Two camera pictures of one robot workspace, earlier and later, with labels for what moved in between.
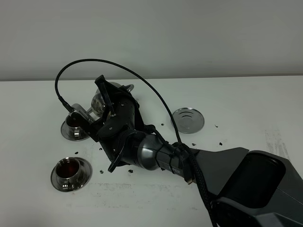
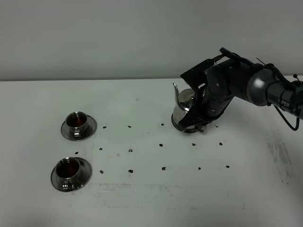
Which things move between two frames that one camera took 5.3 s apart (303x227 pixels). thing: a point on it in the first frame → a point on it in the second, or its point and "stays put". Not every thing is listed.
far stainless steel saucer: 64,132 stays put
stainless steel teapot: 99,105 → 185,99
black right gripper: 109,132 → 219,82
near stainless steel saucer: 86,172 stays put
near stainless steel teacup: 67,171 stays put
